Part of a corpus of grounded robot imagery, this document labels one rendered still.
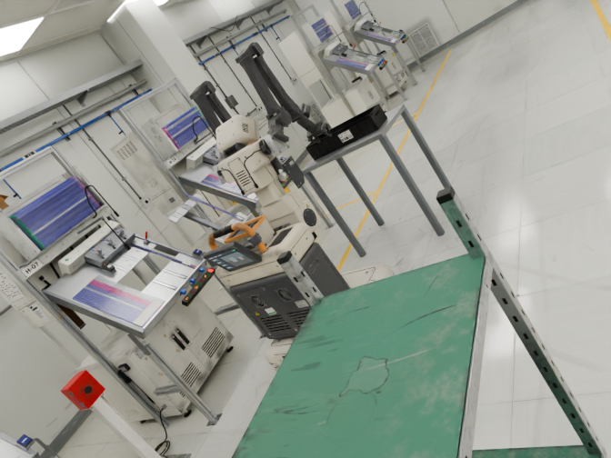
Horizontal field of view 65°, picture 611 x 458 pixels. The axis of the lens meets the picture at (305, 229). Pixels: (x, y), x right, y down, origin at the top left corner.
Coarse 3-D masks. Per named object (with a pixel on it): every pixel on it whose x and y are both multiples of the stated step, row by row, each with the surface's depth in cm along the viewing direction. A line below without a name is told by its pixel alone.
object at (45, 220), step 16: (48, 192) 305; (64, 192) 310; (80, 192) 319; (32, 208) 291; (48, 208) 299; (64, 208) 306; (80, 208) 315; (96, 208) 324; (16, 224) 286; (32, 224) 288; (48, 224) 296; (64, 224) 303; (32, 240) 289; (48, 240) 292
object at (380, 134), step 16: (400, 112) 313; (384, 128) 294; (416, 128) 324; (352, 144) 309; (384, 144) 293; (320, 160) 328; (336, 160) 368; (400, 160) 297; (432, 160) 331; (352, 176) 371; (320, 192) 339; (416, 192) 302; (368, 208) 382; (432, 224) 312; (352, 240) 353
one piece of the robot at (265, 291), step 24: (288, 240) 223; (312, 240) 233; (264, 264) 227; (312, 264) 230; (240, 288) 248; (264, 288) 238; (288, 288) 229; (336, 288) 237; (264, 312) 251; (288, 312) 241; (288, 336) 256
